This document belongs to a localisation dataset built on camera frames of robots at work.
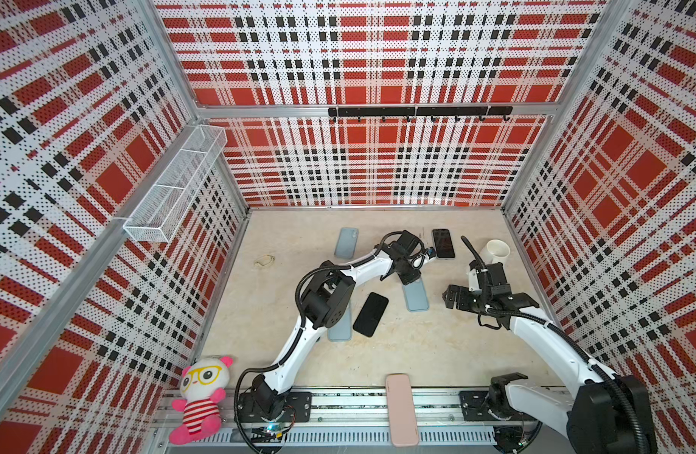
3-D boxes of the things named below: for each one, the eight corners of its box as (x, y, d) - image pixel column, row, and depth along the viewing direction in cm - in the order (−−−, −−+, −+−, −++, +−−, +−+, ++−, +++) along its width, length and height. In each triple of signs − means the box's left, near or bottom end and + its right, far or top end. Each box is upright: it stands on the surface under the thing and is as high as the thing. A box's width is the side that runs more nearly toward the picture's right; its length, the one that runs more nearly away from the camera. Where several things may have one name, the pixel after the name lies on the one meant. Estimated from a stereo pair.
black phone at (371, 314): (352, 329, 90) (351, 326, 88) (371, 293, 98) (371, 290, 96) (371, 339, 88) (371, 336, 86) (389, 301, 96) (389, 298, 95)
